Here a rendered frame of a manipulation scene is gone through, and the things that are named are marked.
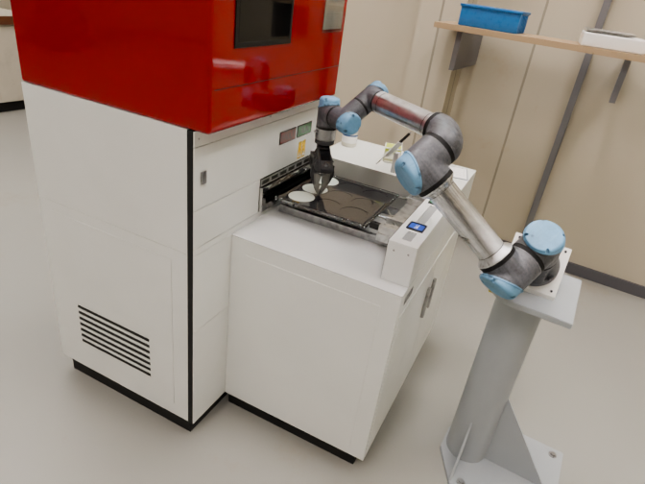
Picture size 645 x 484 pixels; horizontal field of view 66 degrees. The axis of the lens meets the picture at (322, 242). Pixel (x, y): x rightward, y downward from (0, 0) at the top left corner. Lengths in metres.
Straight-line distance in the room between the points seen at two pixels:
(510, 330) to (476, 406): 0.37
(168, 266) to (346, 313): 0.60
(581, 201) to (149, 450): 3.01
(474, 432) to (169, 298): 1.25
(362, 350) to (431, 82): 2.29
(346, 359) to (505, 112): 2.43
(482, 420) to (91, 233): 1.58
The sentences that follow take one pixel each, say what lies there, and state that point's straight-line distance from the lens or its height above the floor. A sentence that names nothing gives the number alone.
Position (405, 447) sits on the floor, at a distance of 2.22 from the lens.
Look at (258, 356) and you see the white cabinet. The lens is 1.95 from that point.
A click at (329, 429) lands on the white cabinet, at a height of 0.16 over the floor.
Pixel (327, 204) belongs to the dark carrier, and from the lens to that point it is 1.86.
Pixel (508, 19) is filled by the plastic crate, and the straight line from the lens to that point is 3.15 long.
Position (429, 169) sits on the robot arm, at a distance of 1.43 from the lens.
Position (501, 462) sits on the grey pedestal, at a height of 0.04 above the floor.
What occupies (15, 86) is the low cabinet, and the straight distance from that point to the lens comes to 6.21.
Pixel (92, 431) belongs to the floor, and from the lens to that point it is 2.23.
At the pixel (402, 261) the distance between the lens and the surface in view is 1.55.
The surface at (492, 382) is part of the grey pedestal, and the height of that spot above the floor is 0.44.
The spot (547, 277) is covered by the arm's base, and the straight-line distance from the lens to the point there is 1.76.
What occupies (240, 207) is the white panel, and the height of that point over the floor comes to 0.90.
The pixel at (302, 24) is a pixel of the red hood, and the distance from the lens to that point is 1.76.
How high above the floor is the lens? 1.64
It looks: 28 degrees down
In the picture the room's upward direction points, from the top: 8 degrees clockwise
